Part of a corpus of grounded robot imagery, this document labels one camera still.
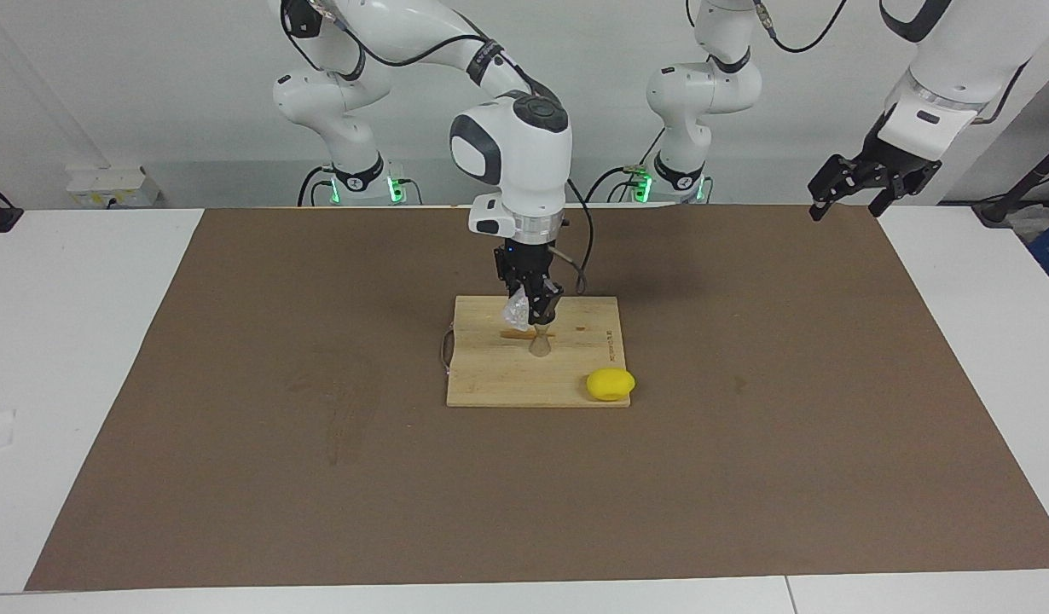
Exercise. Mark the white power strip box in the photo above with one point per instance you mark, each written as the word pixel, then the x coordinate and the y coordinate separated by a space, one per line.
pixel 107 183

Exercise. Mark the clear glass cup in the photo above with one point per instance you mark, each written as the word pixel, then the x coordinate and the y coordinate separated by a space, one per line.
pixel 516 314

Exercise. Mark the wooden cutting board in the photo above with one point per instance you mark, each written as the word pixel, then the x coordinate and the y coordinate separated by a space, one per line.
pixel 499 375

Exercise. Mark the black tripod stand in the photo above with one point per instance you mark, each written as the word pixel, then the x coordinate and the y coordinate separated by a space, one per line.
pixel 993 213

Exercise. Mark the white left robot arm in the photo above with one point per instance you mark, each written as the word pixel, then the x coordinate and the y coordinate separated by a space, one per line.
pixel 704 85

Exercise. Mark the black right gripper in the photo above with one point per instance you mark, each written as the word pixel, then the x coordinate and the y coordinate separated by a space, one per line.
pixel 524 264

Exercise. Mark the yellow lemon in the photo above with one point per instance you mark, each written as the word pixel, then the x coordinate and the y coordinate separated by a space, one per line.
pixel 611 385

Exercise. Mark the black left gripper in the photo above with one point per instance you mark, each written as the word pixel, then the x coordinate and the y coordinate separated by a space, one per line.
pixel 900 162

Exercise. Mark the steel double jigger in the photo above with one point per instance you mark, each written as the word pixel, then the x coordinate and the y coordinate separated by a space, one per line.
pixel 541 345

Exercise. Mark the brown table mat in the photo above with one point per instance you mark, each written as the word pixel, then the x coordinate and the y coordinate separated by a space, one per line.
pixel 524 495

